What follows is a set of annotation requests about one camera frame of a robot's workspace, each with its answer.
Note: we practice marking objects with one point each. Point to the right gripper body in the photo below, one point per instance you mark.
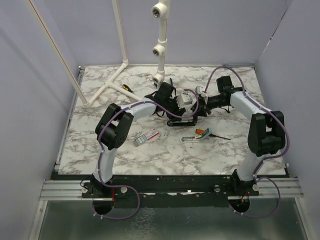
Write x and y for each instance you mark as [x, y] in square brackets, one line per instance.
[204, 107]

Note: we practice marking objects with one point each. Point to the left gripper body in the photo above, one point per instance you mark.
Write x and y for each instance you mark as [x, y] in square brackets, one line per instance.
[172, 107]

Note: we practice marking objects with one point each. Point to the black stapler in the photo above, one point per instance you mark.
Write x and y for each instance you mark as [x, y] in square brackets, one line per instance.
[182, 122]

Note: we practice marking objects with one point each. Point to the red white staple box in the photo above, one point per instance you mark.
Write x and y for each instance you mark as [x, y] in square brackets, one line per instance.
[146, 137]

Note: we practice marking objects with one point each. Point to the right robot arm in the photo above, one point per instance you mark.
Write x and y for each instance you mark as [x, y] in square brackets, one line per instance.
[266, 135]

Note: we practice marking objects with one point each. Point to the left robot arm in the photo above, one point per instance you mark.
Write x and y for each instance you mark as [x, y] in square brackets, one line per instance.
[113, 128]

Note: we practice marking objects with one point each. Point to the yellow black screwdriver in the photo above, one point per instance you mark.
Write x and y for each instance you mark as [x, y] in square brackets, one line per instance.
[127, 88]

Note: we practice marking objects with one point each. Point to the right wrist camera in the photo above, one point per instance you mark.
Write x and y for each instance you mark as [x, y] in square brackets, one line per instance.
[200, 91]

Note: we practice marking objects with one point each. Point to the orange handled screwdriver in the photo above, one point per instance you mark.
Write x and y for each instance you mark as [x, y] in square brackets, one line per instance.
[200, 131]

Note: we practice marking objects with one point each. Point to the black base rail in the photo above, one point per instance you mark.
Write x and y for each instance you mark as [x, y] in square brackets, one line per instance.
[162, 191]

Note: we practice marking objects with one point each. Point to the aluminium frame rail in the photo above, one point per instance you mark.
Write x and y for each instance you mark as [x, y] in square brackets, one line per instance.
[57, 187]

